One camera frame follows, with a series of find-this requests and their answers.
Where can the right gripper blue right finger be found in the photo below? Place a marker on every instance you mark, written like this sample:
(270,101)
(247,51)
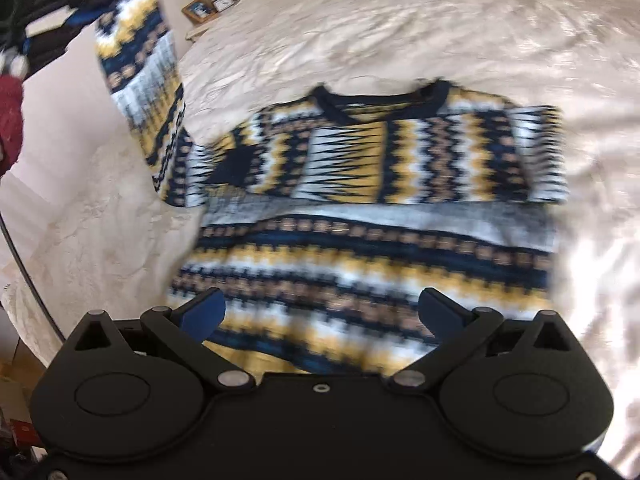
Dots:
(460,333)

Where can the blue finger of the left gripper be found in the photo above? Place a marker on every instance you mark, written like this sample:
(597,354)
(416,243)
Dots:
(84,15)

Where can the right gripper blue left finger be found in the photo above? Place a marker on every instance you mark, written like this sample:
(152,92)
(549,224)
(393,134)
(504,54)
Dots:
(180,333)

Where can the navy yellow patterned knit sweater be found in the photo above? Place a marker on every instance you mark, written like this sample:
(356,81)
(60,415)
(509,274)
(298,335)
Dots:
(325,217)

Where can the left hand in maroon glove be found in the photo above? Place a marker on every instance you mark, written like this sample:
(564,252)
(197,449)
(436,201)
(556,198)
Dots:
(11,121)

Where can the cream bedside table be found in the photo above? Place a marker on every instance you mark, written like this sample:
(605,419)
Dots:
(200,29)

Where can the small white alarm clock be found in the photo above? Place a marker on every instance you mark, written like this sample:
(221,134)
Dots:
(222,5)

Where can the white floral bedspread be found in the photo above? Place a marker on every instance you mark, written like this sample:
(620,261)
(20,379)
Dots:
(82,209)

